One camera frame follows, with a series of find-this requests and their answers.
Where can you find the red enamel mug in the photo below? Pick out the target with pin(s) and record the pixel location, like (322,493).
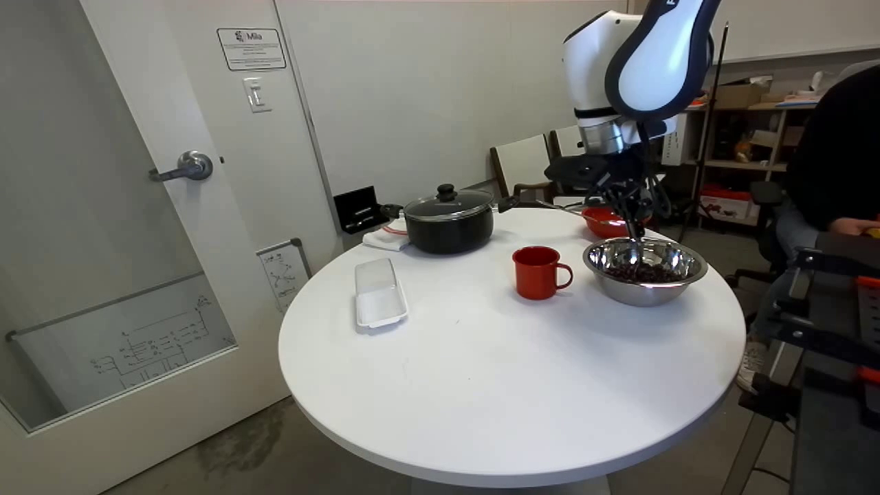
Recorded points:
(535,277)

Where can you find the white pink folded cloth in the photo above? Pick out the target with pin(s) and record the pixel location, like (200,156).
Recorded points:
(387,238)

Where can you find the thin black pole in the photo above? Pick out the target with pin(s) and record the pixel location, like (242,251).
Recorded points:
(708,139)

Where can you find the dark bowl with food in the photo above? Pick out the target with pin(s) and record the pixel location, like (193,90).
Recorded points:
(646,292)

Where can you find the small leaning whiteboard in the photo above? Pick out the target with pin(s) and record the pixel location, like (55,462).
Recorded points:
(282,273)

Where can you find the cluttered storage shelf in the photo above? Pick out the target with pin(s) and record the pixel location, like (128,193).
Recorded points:
(761,147)

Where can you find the white light switch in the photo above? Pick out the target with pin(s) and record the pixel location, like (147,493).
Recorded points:
(256,95)

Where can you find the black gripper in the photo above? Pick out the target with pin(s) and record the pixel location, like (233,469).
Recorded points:
(637,191)

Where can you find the white leaning board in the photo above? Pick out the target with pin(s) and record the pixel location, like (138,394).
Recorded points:
(568,139)
(520,164)

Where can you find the black pot with lid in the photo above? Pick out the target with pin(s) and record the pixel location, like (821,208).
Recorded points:
(448,224)

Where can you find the white door with glass panel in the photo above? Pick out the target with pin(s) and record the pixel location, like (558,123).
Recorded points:
(112,230)

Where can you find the red plate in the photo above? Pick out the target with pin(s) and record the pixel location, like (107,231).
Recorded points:
(600,224)

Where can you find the dark coffee beans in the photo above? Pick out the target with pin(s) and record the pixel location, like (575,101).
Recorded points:
(646,270)

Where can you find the white wall sign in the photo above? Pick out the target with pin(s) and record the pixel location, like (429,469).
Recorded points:
(250,47)

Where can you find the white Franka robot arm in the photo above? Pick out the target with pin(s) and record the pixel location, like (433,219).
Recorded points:
(662,65)

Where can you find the clear plastic container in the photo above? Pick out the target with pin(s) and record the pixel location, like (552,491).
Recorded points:
(378,297)

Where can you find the brown cardboard box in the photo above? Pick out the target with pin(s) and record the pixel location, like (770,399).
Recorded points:
(741,95)

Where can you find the person in black top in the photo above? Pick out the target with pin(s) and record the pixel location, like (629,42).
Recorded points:
(835,147)

